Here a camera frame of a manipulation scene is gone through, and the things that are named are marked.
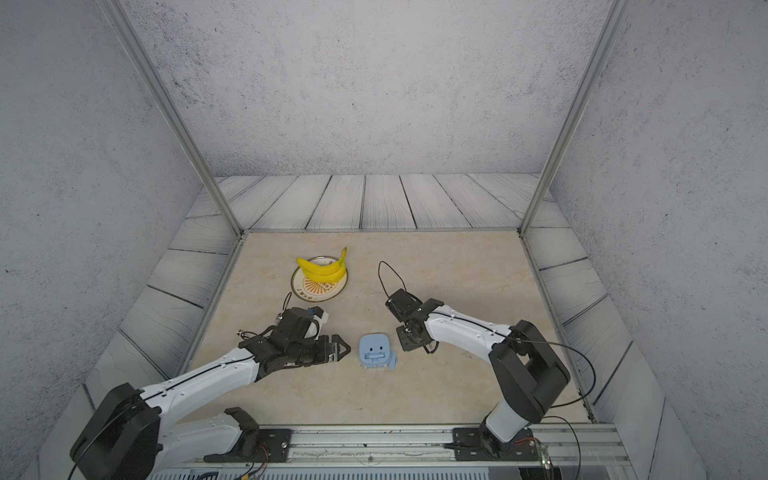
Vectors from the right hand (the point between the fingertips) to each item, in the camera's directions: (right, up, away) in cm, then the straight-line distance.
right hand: (415, 338), depth 87 cm
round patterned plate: (-33, +12, +15) cm, 38 cm away
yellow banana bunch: (-28, +17, +15) cm, 37 cm away
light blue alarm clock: (-12, -3, -2) cm, 12 cm away
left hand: (-19, -3, -6) cm, 20 cm away
